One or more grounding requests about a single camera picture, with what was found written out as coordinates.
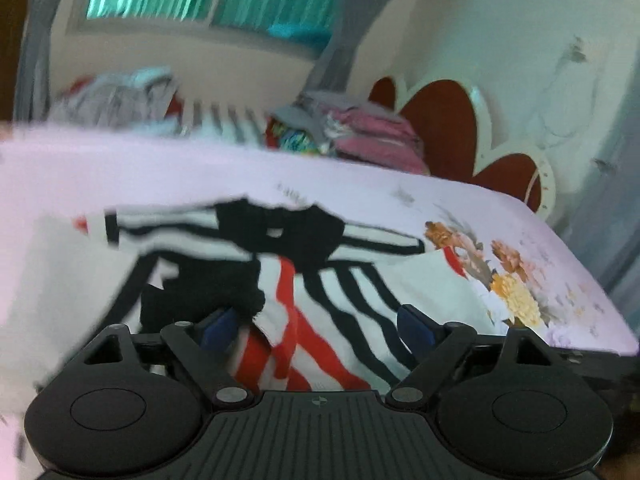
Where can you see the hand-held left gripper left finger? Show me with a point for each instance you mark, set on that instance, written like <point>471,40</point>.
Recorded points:
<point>219,331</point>

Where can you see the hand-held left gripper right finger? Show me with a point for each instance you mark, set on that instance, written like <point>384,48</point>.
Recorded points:
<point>414,324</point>

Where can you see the white black red striped shirt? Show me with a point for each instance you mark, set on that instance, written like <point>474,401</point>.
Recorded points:
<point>350,305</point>

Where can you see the pink folded clothes stack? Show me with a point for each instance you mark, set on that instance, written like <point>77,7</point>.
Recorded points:
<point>380,135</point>

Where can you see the crumpled grey white clothes pile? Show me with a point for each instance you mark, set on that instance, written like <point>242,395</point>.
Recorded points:
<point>115,97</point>

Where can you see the red and white headboard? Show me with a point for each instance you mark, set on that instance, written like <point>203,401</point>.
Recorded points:
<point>442,120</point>

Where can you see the grey white striped cloth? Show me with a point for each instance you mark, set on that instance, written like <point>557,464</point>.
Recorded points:
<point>225,120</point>

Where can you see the grey folded cloth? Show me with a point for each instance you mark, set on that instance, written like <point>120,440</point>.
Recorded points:
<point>310,107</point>

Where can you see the grey curtain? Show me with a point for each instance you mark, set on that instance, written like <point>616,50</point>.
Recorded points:
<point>350,25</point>
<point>37,35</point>

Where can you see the brown wooden door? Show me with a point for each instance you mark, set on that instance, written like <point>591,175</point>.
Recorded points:
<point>12,50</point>

